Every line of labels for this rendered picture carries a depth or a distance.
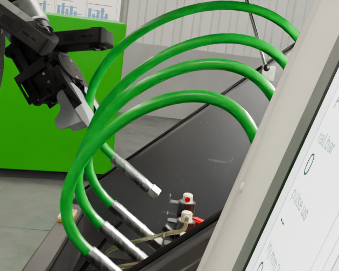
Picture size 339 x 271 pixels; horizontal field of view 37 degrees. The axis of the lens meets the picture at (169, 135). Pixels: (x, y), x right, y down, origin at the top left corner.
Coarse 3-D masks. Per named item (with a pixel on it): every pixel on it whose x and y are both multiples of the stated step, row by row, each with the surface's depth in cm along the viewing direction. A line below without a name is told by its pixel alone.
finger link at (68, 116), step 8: (56, 96) 81; (64, 96) 80; (80, 96) 79; (64, 104) 80; (80, 104) 78; (64, 112) 80; (72, 112) 80; (80, 112) 78; (88, 112) 79; (56, 120) 80; (64, 120) 80; (72, 120) 79; (80, 120) 79; (88, 120) 79; (64, 128) 80
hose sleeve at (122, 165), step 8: (112, 160) 82; (120, 160) 82; (120, 168) 82; (128, 168) 82; (128, 176) 83; (136, 176) 82; (144, 176) 83; (136, 184) 83; (144, 184) 82; (152, 184) 83
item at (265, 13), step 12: (168, 12) 77; (180, 12) 76; (192, 12) 76; (252, 12) 76; (264, 12) 76; (144, 24) 78; (156, 24) 77; (276, 24) 76; (288, 24) 76; (132, 36) 78; (120, 48) 78; (108, 60) 79; (96, 72) 79; (96, 84) 80; (108, 156) 82
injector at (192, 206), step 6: (180, 204) 82; (186, 204) 82; (192, 204) 82; (180, 210) 82; (192, 210) 82; (180, 216) 82; (192, 216) 83; (162, 228) 84; (168, 228) 84; (174, 228) 84
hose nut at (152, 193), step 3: (153, 186) 83; (156, 186) 83; (150, 189) 83; (153, 189) 83; (156, 189) 83; (159, 189) 83; (147, 192) 83; (150, 192) 83; (153, 192) 83; (156, 192) 82; (159, 192) 83; (147, 195) 84; (150, 195) 83; (153, 195) 83; (156, 195) 83; (153, 198) 83
